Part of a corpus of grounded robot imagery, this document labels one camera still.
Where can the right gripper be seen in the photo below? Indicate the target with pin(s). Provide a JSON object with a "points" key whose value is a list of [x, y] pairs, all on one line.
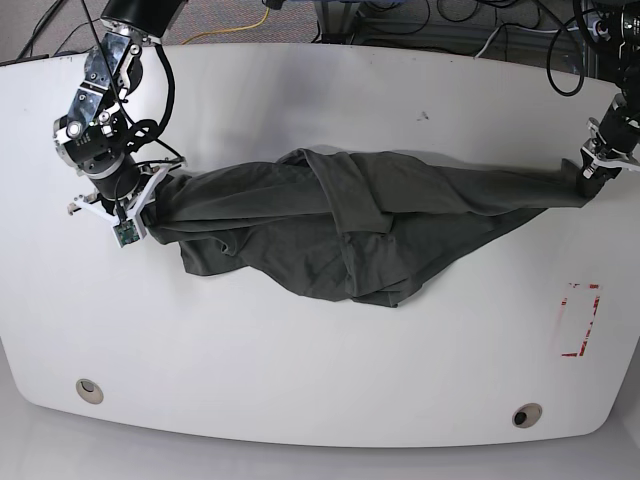
{"points": [[130, 200]]}

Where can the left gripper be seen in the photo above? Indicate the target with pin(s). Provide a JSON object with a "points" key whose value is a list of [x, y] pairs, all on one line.
{"points": [[610, 146]]}

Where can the dark grey t-shirt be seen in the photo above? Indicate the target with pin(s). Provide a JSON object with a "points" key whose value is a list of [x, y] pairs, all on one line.
{"points": [[367, 227]]}

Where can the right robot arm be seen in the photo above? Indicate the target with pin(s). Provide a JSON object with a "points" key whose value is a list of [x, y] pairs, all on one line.
{"points": [[97, 137]]}

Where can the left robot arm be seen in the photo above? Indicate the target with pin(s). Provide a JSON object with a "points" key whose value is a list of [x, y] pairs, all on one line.
{"points": [[614, 39]]}

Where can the red tape rectangle marking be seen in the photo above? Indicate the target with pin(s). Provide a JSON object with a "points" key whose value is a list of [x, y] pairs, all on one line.
{"points": [[578, 312]]}

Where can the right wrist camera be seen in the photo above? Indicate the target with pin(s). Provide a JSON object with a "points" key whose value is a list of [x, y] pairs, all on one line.
{"points": [[126, 233]]}

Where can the left table cable grommet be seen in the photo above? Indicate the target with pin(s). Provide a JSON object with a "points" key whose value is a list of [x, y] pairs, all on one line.
{"points": [[89, 391]]}

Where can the table cable grommet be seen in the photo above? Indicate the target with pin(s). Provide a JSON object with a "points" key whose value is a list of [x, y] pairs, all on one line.
{"points": [[527, 415], [89, 391]]}

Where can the right table cable grommet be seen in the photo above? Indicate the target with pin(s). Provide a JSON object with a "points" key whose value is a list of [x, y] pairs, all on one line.
{"points": [[527, 415]]}

